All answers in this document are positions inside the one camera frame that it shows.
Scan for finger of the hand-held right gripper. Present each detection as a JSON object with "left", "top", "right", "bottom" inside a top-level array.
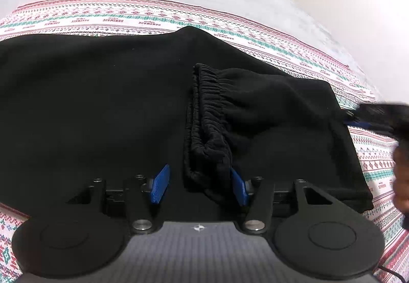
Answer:
[{"left": 343, "top": 109, "right": 374, "bottom": 130}]

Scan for black pants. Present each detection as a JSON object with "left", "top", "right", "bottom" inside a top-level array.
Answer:
[{"left": 0, "top": 26, "right": 374, "bottom": 226}]

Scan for person's right hand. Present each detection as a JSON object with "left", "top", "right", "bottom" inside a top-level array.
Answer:
[{"left": 392, "top": 142, "right": 409, "bottom": 208}]

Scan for black cable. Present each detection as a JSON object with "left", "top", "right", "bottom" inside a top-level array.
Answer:
[{"left": 378, "top": 265, "right": 407, "bottom": 283}]

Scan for red green patterned blanket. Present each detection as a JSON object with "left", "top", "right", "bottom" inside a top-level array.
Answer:
[{"left": 0, "top": 0, "right": 409, "bottom": 283}]

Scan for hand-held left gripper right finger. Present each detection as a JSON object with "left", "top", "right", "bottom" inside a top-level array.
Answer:
[{"left": 231, "top": 169, "right": 339, "bottom": 235}]

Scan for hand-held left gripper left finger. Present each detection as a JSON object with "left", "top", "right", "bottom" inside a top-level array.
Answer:
[{"left": 65, "top": 164, "right": 171, "bottom": 235}]

